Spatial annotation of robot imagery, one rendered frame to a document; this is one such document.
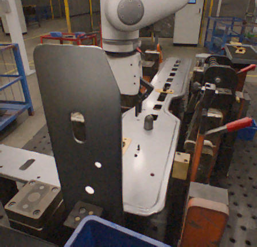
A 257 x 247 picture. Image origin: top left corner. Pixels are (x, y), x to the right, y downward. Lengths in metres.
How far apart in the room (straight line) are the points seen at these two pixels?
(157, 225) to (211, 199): 0.58
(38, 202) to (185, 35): 7.39
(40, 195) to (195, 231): 0.29
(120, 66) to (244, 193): 0.74
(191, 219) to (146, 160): 0.35
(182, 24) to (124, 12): 7.21
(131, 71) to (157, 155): 0.25
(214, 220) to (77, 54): 0.23
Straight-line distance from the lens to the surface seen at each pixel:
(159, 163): 0.59
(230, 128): 0.55
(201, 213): 0.26
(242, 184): 1.05
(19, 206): 0.46
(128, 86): 0.52
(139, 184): 0.53
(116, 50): 0.48
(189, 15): 7.59
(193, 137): 0.55
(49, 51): 0.28
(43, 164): 0.62
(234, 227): 0.90
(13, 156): 0.68
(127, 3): 0.40
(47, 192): 0.46
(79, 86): 0.27
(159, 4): 0.41
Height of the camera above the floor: 1.38
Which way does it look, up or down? 28 degrees down
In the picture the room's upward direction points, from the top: straight up
